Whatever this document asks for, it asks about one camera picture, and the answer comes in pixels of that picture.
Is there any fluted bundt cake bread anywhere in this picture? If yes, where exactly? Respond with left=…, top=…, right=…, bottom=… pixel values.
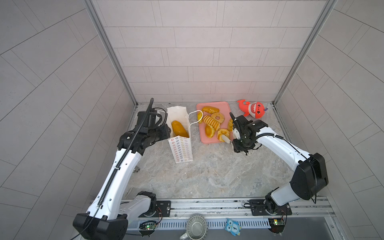
left=217, top=129, right=231, bottom=142

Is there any long oval bread loaf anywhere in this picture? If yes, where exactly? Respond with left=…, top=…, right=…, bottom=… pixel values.
left=172, top=121, right=190, bottom=138

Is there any white printed paper bag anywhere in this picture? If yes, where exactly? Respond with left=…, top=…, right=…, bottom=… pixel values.
left=166, top=106, right=200, bottom=164

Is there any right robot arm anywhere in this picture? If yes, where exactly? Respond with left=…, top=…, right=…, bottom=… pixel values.
left=230, top=113, right=329, bottom=215

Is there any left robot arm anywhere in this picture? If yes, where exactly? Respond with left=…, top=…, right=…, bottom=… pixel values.
left=73, top=106, right=171, bottom=240

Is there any small right bread roll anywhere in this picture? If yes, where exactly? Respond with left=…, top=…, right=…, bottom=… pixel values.
left=228, top=119, right=234, bottom=132

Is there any round bun bread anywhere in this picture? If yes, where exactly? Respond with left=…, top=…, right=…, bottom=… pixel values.
left=205, top=125, right=216, bottom=139

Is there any spiral twisted bread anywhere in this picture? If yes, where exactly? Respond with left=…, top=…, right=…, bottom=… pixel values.
left=203, top=115, right=221, bottom=131

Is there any red shark plush toy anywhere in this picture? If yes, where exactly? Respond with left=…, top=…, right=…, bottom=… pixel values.
left=238, top=100, right=268, bottom=119

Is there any pink plastic tray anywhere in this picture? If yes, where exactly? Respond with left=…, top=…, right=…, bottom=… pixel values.
left=196, top=102, right=234, bottom=144

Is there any blue owl figure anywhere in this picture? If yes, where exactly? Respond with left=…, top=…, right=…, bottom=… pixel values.
left=225, top=219, right=242, bottom=236

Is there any metal fluted tart mould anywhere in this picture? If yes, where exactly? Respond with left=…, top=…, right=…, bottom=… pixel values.
left=180, top=215, right=208, bottom=240

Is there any left circuit board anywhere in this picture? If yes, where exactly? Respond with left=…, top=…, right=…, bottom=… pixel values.
left=139, top=221, right=158, bottom=231

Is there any circuit board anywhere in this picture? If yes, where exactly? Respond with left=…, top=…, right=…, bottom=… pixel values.
left=268, top=218, right=286, bottom=234
left=139, top=221, right=158, bottom=231

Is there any right circuit board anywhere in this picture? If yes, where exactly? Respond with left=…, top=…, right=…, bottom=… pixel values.
left=268, top=218, right=286, bottom=234

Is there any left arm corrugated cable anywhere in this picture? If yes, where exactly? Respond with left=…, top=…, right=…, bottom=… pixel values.
left=70, top=97, right=155, bottom=240

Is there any ring donut bread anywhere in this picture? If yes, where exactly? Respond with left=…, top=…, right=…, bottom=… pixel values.
left=211, top=112, right=225, bottom=124

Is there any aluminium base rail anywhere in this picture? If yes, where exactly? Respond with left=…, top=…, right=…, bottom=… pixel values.
left=86, top=196, right=335, bottom=223

